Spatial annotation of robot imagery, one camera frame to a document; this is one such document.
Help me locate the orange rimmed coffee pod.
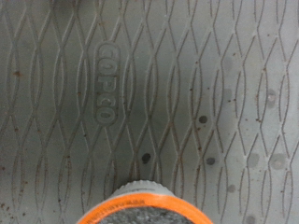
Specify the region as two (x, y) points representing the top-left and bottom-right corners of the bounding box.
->
(76, 179), (214, 224)

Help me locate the white two-tier turntable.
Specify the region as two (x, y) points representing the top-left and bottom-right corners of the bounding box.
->
(0, 0), (299, 224)

